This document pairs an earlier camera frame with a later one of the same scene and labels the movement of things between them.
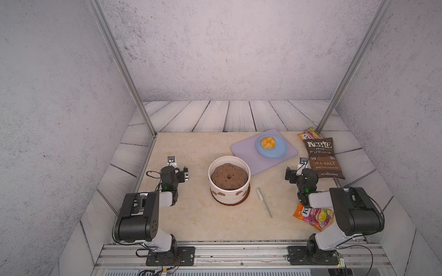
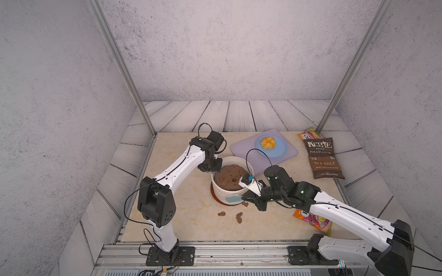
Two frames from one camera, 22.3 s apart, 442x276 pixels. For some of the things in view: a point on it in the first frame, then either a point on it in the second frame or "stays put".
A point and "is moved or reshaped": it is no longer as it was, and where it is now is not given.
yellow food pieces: [268, 142] stays put
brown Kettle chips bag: [323, 158] stays put
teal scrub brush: [261, 196] is moved or reshaped
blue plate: [279, 149] stays put
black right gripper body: [293, 178] -> [270, 195]
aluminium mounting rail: [240, 256] stays put
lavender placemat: [264, 151] stays put
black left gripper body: [181, 178] -> [214, 165]
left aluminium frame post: [109, 35] stays put
